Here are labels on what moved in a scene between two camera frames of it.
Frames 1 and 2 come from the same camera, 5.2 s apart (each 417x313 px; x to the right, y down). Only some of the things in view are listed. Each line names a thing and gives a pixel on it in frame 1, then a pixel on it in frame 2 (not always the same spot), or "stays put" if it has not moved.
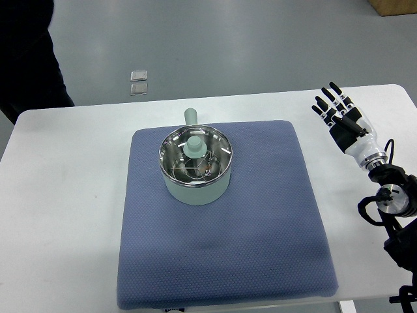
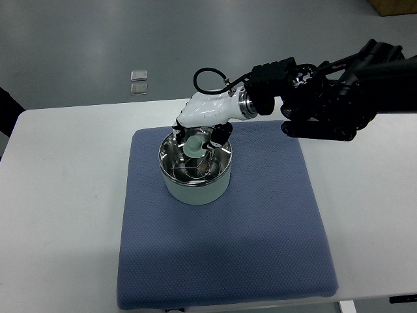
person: (30, 77) -> (10, 111)
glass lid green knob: (195, 156) stays put
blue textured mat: (266, 239) stays put
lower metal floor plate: (139, 89) stays put
